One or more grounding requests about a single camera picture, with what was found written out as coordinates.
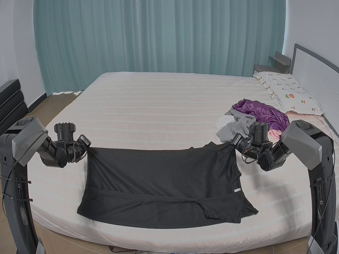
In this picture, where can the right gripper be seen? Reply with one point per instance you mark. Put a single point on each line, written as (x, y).
(239, 141)

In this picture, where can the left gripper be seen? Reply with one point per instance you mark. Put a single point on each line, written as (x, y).
(83, 142)

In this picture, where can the black T-shirt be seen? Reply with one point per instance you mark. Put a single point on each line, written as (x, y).
(159, 173)

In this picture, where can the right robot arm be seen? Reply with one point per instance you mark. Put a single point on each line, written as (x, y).
(304, 141)

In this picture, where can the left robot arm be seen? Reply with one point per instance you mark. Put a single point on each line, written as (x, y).
(26, 139)

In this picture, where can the bed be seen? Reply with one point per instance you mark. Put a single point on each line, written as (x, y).
(159, 110)

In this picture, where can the grey garment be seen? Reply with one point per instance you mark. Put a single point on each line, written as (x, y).
(235, 128)

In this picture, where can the white garment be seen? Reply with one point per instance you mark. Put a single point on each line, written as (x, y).
(222, 122)

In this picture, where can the pink garment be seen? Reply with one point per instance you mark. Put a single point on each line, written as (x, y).
(274, 134)

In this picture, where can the purple satin garment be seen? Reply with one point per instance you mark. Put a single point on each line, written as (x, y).
(264, 112)

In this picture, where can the white printed pillow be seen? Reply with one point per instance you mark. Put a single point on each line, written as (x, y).
(288, 91)

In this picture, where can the black chest of drawers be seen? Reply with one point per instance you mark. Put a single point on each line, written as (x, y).
(10, 102)

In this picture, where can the grey bedside table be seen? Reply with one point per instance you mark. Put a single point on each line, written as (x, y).
(280, 62)

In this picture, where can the blue-green curtain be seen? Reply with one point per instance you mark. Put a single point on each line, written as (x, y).
(79, 36)
(198, 22)

